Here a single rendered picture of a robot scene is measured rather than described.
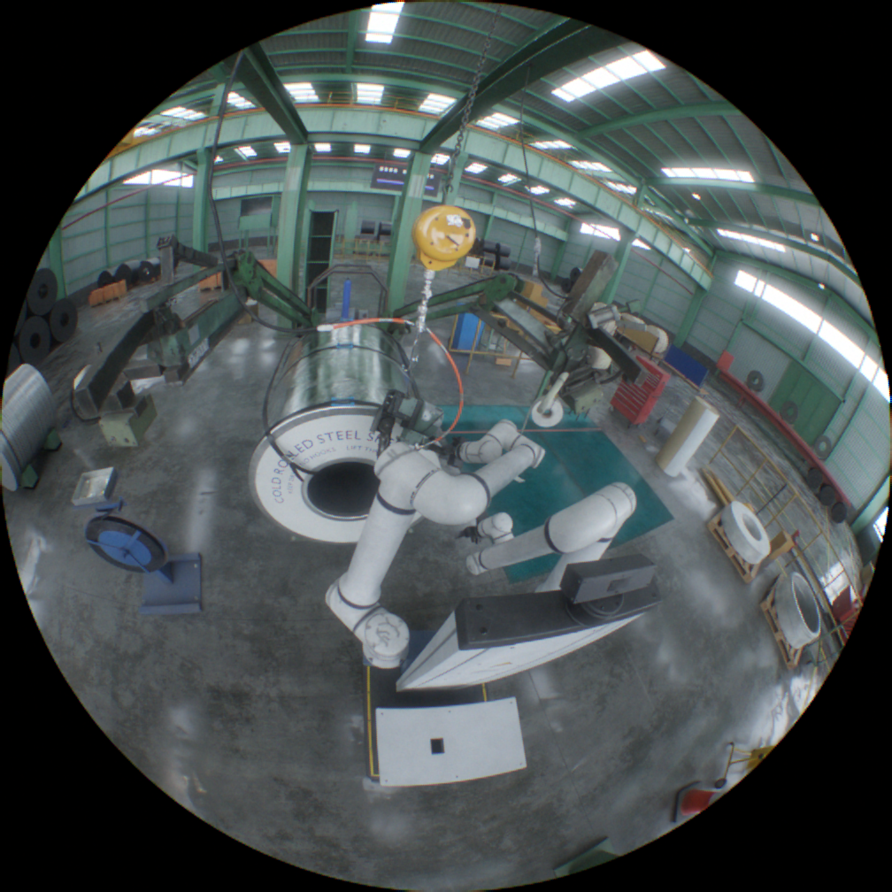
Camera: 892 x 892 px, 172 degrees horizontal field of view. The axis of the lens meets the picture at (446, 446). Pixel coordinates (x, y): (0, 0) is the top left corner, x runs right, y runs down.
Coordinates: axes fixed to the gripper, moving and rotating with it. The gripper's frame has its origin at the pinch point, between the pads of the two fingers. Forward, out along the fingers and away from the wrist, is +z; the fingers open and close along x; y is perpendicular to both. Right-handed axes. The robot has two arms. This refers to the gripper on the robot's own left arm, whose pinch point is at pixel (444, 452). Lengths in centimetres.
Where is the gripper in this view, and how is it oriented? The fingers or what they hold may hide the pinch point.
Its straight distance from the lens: 138.9
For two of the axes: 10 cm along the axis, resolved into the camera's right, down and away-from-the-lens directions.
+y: -7.9, -3.4, -5.2
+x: -2.7, 9.4, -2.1
